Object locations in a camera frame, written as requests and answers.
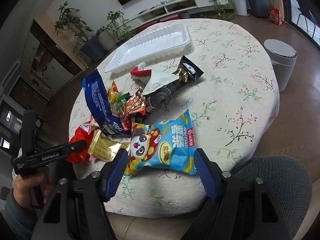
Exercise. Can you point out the orange snack packet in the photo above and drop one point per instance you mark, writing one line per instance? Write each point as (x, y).
(113, 93)

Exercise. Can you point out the dark blue Tipo snack bag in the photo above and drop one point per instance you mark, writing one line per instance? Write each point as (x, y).
(99, 106)

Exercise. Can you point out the dark square plant pot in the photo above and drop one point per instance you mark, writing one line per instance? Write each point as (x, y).
(259, 8)

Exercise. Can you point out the dark blue plant pot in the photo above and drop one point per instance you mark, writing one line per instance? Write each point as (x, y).
(93, 49)

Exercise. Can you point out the brown shiny candy packet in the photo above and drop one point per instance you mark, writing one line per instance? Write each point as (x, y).
(135, 104)

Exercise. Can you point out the white tall plant pot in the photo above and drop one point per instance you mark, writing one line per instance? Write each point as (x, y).
(240, 7)

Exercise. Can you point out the light blue panda snack bag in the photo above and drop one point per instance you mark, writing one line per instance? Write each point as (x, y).
(166, 145)

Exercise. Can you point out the grey round trash bin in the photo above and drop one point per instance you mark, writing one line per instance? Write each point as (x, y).
(283, 58)

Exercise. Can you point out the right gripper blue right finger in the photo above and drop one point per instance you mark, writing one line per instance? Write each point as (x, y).
(206, 171)

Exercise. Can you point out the person's left hand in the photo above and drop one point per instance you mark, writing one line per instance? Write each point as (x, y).
(22, 186)

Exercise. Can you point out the person's left forearm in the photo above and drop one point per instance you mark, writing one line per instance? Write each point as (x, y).
(22, 221)

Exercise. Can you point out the white and red snack packet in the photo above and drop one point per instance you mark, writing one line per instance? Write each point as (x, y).
(152, 79)

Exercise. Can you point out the gold snack packet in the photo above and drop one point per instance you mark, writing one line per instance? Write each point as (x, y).
(105, 149)

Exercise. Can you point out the grey fabric chair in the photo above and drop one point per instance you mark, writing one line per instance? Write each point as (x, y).
(264, 198)

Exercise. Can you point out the white plastic tray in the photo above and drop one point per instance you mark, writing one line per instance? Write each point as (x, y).
(159, 43)

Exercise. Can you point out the red paper bag on floor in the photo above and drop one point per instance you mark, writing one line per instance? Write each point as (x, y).
(275, 16)

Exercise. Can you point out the black sesame snack packet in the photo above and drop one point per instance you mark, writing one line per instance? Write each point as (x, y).
(187, 71)

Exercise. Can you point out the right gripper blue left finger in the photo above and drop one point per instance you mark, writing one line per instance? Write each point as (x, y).
(112, 174)

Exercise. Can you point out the white ribbed plant pot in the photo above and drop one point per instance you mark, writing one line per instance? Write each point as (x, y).
(107, 41)

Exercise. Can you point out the white TV console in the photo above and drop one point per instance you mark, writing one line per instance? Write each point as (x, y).
(171, 8)

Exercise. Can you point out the red snack bag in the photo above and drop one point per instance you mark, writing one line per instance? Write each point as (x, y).
(80, 143)

